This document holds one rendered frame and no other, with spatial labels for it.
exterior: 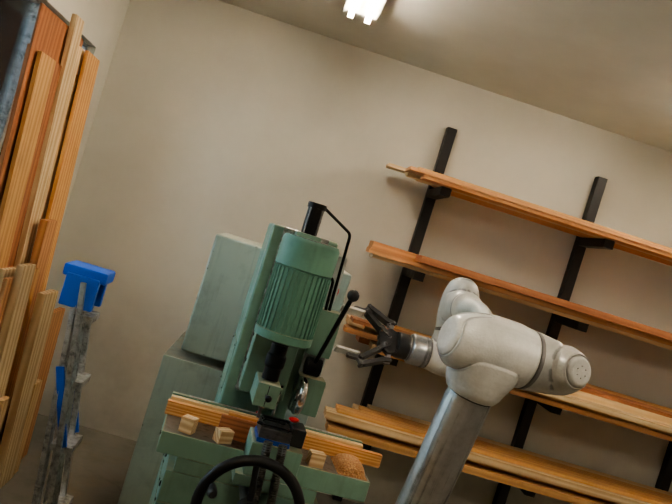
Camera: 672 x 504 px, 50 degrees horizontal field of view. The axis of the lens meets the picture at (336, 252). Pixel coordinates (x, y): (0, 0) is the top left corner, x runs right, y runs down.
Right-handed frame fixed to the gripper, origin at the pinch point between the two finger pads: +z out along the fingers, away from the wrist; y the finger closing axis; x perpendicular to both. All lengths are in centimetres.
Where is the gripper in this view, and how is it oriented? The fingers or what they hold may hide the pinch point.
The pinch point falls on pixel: (341, 328)
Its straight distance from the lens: 206.4
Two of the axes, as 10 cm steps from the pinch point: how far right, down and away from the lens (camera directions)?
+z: -9.4, -2.9, -1.6
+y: 1.4, -7.8, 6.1
